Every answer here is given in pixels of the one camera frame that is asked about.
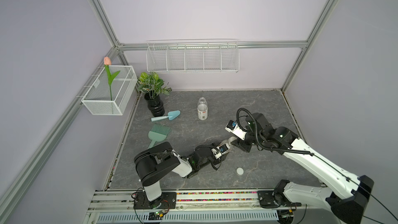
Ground clear bottle red cream label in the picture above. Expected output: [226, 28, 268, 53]
[226, 136, 237, 153]

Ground white bottle cap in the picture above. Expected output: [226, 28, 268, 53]
[236, 168, 244, 175]

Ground clear bottle yellow white label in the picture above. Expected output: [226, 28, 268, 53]
[197, 97, 208, 120]

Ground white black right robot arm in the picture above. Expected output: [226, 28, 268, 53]
[226, 113, 374, 224]

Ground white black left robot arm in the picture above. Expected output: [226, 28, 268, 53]
[134, 140, 231, 202]

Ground light blue plastic trowel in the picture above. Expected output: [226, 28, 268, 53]
[151, 111, 181, 122]

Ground green hand brush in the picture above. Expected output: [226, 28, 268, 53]
[151, 124, 172, 136]

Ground black glossy plant vase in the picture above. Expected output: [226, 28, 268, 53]
[144, 93, 165, 117]

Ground green artificial leafy plant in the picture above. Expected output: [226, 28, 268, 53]
[137, 72, 172, 100]

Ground pink artificial tulip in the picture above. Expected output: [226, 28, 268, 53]
[104, 57, 120, 101]

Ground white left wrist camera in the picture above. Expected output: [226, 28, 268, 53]
[211, 144, 227, 159]

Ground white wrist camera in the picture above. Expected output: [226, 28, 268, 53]
[211, 144, 227, 159]
[225, 120, 247, 141]

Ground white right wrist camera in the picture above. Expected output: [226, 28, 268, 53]
[225, 120, 247, 141]

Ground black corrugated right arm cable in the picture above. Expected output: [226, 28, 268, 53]
[236, 108, 358, 181]

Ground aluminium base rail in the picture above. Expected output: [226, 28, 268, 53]
[88, 189, 330, 212]

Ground grey slotted cable duct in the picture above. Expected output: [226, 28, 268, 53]
[96, 210, 279, 224]

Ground white wire wall shelf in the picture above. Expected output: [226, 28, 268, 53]
[146, 39, 240, 73]

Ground white wire basket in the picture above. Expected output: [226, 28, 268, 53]
[77, 65, 137, 116]

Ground aluminium frame profiles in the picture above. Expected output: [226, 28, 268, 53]
[1, 0, 339, 224]

